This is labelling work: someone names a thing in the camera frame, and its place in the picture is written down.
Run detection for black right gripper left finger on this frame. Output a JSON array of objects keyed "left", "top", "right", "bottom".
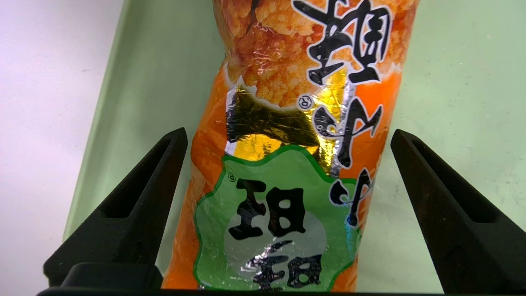
[{"left": 43, "top": 127, "right": 189, "bottom": 288}]

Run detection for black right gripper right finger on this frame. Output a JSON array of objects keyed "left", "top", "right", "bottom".
[{"left": 390, "top": 129, "right": 526, "bottom": 294}]

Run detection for orange snack bag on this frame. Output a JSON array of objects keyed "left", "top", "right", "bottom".
[{"left": 161, "top": 0, "right": 420, "bottom": 292}]

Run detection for light green plastic tray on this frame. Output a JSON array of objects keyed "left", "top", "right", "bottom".
[{"left": 62, "top": 0, "right": 526, "bottom": 294}]

